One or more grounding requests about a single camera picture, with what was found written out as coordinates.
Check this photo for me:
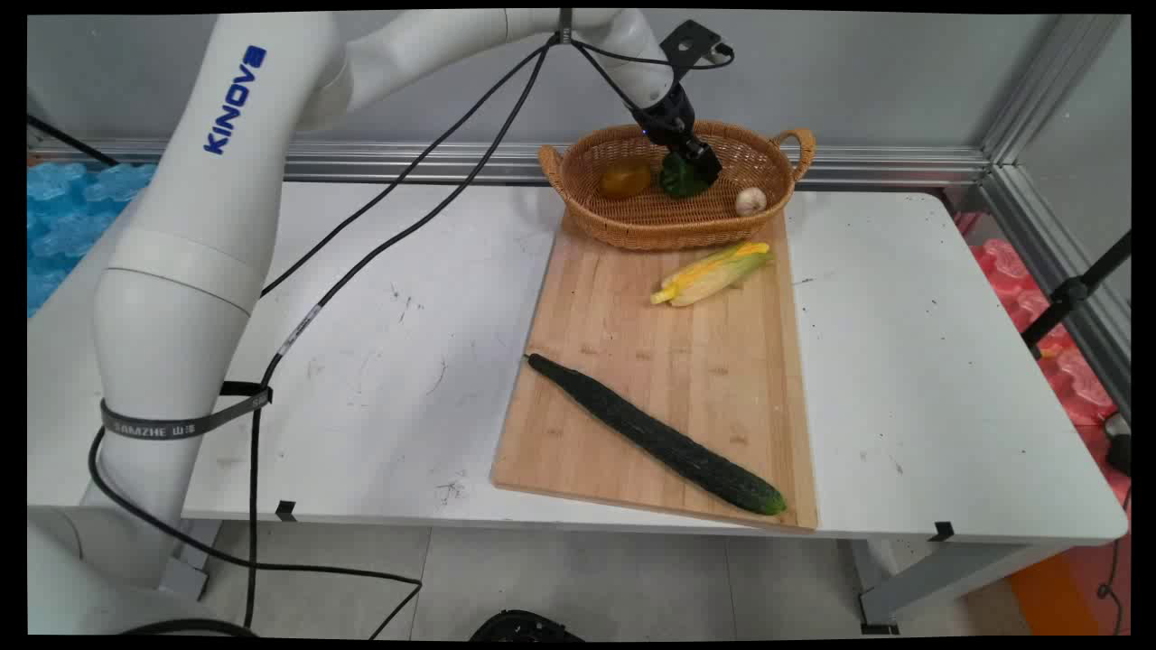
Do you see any round black object on floor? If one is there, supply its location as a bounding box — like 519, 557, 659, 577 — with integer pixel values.
469, 609, 586, 643

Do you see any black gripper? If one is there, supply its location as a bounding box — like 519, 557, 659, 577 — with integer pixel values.
629, 85, 724, 188

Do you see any orange yellow tomato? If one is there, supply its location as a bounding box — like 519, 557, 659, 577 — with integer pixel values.
599, 160, 653, 200

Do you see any grey metal table leg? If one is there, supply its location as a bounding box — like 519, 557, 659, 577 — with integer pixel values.
856, 539, 1068, 635
156, 519, 223, 602

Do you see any green bell pepper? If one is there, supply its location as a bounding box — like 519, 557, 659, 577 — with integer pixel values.
658, 152, 714, 200

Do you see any grey SAMZHE velcro strap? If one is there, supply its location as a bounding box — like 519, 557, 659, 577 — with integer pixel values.
99, 383, 273, 442

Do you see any black power adapter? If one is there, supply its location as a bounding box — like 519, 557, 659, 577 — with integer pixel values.
1105, 413, 1132, 477

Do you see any long dark green cucumber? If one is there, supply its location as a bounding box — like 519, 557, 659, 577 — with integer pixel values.
525, 353, 788, 517

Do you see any black cable with white label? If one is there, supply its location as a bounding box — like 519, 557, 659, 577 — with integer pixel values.
242, 36, 563, 630

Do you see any wrist camera box on bracket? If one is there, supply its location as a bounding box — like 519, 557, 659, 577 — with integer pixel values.
658, 19, 735, 70

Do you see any aluminium frame corner post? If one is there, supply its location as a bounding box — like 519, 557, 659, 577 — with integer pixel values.
978, 14, 1132, 418

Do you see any aluminium frame rail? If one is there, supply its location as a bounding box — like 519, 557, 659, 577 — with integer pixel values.
27, 135, 992, 188

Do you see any woven wicker basket with handles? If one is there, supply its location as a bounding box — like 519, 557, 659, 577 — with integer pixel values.
538, 120, 817, 252

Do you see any thin black cable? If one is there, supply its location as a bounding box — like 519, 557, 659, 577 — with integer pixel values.
260, 34, 565, 297

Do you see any bamboo cutting board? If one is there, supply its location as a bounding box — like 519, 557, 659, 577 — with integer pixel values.
490, 212, 819, 532

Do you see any black cable on floor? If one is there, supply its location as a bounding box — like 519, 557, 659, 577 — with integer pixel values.
88, 424, 424, 639

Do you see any blue foam floor mat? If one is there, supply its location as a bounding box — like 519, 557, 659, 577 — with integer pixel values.
27, 161, 160, 318

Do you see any thin black cord on mat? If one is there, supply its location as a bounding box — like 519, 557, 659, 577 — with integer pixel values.
1095, 486, 1132, 635

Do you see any red foam floor mat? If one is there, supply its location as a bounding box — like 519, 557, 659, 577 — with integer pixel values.
965, 237, 1132, 635

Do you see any black tripod stand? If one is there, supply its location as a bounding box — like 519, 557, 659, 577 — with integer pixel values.
1020, 229, 1132, 359

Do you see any corn cob with husk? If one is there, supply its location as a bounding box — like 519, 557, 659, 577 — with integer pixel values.
650, 241, 776, 308

